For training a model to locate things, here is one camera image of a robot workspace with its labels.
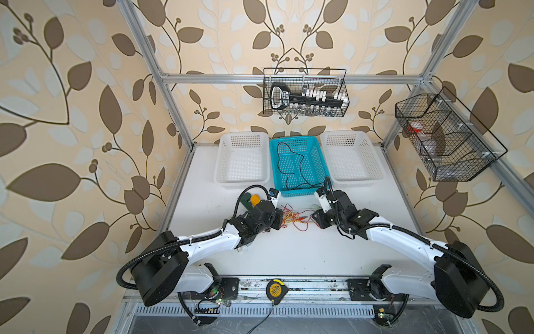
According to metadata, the yellow cable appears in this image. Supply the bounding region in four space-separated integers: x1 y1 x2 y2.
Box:
282 207 316 228

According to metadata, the red cable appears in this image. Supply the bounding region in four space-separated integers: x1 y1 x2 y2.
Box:
280 203 318 233

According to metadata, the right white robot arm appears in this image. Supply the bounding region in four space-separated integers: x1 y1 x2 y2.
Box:
312 186 505 318

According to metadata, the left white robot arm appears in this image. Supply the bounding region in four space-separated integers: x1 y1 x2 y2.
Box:
115 200 283 306

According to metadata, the green pipe wrench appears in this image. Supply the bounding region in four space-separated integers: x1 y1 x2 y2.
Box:
239 192 252 206

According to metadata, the grey blue stapler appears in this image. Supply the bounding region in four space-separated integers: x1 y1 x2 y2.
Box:
236 244 250 253

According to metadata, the teal plastic basket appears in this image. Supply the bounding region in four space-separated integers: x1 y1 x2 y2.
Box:
269 136 330 198

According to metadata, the right white plastic basket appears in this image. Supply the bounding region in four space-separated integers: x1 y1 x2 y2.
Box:
320 131 385 186

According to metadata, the white plastic basket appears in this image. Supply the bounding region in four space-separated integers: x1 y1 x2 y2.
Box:
320 131 385 186
214 132 271 189

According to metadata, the left white plastic basket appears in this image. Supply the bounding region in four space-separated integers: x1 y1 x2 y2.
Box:
214 132 271 189

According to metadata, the yellow tape measure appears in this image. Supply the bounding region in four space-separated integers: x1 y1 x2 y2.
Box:
266 279 289 306

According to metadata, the red item in basket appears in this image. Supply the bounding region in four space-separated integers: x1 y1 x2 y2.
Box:
407 122 424 134

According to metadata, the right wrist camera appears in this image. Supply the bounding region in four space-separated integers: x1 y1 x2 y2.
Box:
314 186 331 213

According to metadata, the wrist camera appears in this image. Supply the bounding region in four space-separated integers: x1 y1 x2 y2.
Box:
314 186 331 213
268 188 280 208

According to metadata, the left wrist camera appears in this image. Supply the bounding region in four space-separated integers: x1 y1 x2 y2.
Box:
268 188 280 208

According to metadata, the aluminium frame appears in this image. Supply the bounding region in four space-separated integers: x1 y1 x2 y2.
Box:
129 1 533 333

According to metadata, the back black wire basket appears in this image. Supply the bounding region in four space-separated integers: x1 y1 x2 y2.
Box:
263 67 350 118

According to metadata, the black wire basket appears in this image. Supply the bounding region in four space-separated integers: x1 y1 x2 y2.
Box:
395 86 508 182
263 67 350 118

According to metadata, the right black wire basket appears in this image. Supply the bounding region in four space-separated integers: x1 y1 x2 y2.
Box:
395 86 508 182

